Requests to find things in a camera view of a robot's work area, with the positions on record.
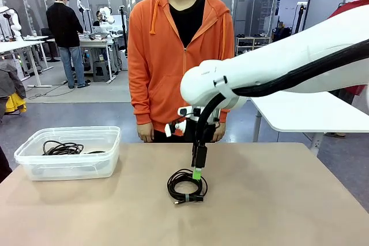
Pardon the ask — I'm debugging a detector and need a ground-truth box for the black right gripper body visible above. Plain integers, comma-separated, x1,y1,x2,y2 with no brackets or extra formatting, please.
185,121,217,147

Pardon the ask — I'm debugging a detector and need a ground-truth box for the thin black cable coil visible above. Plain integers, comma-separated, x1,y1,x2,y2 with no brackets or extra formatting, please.
166,168,209,206

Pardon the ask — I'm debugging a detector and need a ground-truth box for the black round-plug power cable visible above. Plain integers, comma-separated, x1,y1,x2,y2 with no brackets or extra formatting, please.
42,139,78,156

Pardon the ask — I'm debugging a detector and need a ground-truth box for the orange sleeved right forearm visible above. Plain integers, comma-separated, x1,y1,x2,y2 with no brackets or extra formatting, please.
130,84,155,126

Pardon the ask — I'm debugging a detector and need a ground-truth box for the person's left hand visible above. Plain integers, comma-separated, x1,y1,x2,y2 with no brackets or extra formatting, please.
213,119,227,142

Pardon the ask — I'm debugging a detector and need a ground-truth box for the person's right hand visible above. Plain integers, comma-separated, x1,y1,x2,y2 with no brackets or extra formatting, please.
137,122,155,143

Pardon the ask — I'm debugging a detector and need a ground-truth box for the person in orange hoodie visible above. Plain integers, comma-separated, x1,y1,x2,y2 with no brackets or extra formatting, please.
127,0,236,143

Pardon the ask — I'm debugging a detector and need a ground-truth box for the clear plastic storage bin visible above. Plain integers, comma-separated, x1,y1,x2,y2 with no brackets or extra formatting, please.
13,126,122,182

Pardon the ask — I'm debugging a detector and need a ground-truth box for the white shoe rack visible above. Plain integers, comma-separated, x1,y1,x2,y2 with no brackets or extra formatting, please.
235,36,272,56

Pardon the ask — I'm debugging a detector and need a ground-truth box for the dark grey step stool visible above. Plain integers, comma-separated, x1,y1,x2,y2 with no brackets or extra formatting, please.
92,60,112,82

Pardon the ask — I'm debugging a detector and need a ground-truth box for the large white desk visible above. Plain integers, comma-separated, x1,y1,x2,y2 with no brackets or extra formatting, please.
249,90,369,157

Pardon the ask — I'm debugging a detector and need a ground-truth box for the cluttered grey workbench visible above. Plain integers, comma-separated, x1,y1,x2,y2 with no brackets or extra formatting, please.
79,33,125,84

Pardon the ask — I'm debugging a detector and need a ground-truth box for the black equipment bag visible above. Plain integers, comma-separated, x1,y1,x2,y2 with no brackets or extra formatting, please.
272,26,292,46

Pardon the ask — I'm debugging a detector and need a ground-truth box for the seated person with glasses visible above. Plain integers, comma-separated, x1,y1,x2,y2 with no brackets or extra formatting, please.
92,10,106,27

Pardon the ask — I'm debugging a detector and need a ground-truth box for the black tripod stand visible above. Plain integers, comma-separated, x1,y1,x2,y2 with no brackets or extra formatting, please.
295,2,307,33

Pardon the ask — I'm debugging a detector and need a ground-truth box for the man in black sweater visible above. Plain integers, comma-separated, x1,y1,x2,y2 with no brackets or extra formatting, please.
46,0,91,89

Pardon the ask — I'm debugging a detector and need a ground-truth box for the yellow cloth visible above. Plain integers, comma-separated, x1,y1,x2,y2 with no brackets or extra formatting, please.
4,93,28,114

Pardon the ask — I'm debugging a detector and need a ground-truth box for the grey jacket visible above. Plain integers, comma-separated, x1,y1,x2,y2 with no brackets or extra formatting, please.
0,61,27,105

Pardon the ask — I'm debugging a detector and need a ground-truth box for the white desk with metal legs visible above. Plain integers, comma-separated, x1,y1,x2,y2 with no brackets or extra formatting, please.
0,35,54,88

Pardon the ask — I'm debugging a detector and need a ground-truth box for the black braided right arm hose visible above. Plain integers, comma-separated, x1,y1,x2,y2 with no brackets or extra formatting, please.
195,38,369,146

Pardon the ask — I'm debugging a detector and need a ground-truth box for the dark pedestal edge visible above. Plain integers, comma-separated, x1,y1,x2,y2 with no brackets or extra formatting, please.
0,145,13,184

